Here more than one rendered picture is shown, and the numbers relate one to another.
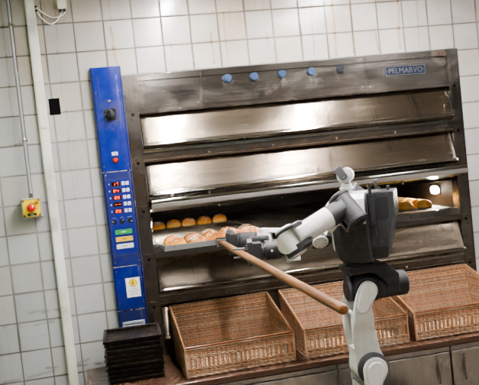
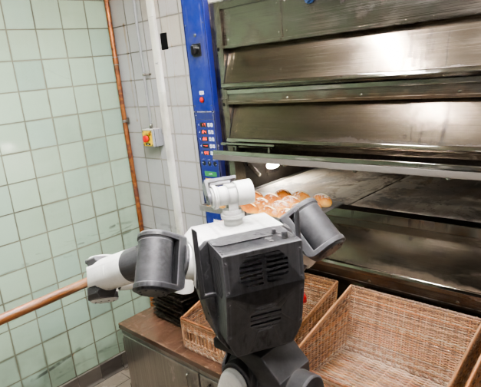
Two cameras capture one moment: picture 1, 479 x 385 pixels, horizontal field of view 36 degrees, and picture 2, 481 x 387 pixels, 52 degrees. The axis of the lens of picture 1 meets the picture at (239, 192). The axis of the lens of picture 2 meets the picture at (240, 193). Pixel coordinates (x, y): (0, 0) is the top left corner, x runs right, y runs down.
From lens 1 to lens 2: 3.00 m
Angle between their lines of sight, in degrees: 56
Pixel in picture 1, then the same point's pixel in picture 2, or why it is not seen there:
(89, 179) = (189, 117)
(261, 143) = (346, 90)
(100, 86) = (188, 18)
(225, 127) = (303, 67)
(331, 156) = (449, 120)
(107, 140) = (196, 77)
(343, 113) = (476, 46)
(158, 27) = not seen: outside the picture
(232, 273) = not seen: hidden behind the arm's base
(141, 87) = (227, 16)
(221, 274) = not seen: hidden behind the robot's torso
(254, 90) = (343, 12)
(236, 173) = (314, 127)
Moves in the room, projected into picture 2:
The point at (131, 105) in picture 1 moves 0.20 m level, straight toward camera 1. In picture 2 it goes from (217, 38) to (183, 39)
